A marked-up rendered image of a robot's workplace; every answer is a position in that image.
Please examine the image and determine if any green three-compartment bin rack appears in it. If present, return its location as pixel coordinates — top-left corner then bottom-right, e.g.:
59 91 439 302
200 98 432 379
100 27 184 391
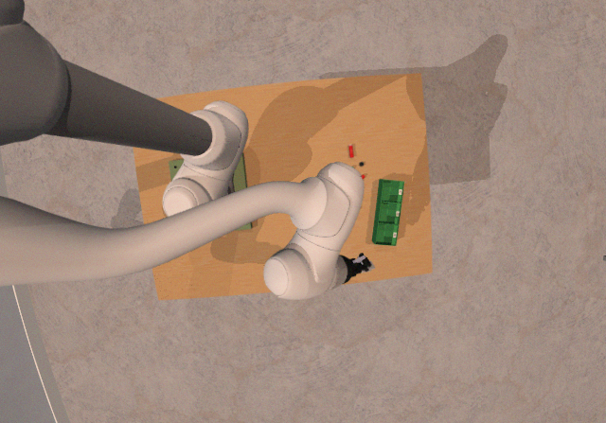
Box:
372 179 404 246

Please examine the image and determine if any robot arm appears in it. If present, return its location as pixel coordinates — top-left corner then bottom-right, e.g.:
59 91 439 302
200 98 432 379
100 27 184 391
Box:
0 0 365 300

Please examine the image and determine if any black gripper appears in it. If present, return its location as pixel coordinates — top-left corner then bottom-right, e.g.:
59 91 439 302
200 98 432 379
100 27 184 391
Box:
342 253 375 284

